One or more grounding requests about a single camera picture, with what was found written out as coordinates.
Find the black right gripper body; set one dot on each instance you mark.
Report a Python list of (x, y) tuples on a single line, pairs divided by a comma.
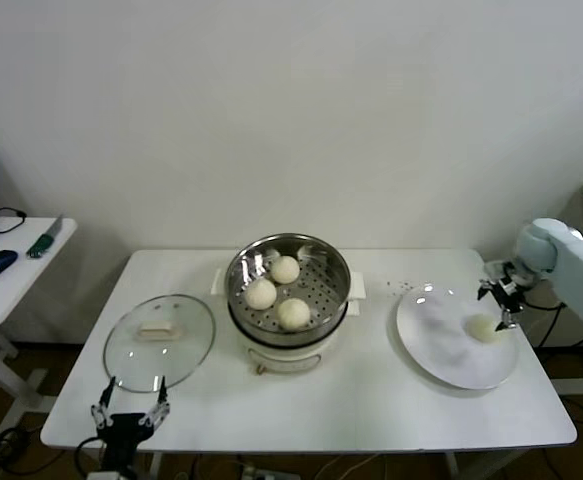
[(513, 289)]

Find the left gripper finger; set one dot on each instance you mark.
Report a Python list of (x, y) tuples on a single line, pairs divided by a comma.
[(162, 402), (106, 402)]

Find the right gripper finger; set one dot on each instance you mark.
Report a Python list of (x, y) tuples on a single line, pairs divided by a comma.
[(490, 286), (512, 312)]

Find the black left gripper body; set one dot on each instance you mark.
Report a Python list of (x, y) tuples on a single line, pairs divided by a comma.
[(123, 432)]

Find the white steamed baozi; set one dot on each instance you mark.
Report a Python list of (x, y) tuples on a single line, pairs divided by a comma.
[(285, 270), (481, 330), (293, 314), (261, 294)]

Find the round glass pot lid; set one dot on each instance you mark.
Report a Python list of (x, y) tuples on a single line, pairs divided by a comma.
[(171, 350)]

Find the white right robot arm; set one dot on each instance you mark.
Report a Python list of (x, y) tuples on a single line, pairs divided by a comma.
[(581, 270)]

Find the stainless steel steamer basket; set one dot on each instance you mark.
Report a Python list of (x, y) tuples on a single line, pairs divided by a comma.
[(321, 285)]

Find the white table leg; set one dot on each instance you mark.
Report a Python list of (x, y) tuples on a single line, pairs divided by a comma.
[(451, 465), (156, 467)]

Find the white round plate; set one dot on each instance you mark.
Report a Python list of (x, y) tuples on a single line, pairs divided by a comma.
[(431, 340)]

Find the scattered dark crumbs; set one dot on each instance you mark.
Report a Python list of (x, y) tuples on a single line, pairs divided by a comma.
[(402, 286)]

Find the white power strip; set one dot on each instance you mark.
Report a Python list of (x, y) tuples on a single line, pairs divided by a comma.
[(258, 472)]

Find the white electric cooker base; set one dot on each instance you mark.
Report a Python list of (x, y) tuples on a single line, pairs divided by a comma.
[(281, 357)]

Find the white side table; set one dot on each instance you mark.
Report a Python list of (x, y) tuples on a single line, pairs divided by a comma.
[(16, 295)]

